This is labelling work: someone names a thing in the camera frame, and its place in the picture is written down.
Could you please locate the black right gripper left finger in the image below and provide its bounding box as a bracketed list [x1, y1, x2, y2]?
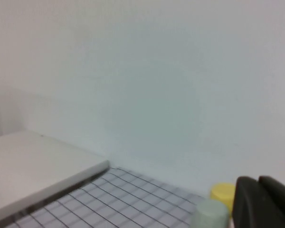
[231, 176, 285, 228]

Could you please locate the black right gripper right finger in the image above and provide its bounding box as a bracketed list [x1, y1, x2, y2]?
[258, 175, 285, 228]

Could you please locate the yellow plastic cup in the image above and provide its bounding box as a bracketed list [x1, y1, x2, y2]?
[209, 182, 237, 218]

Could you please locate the pale green plastic cup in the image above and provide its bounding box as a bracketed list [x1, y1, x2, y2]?
[191, 199, 230, 228]

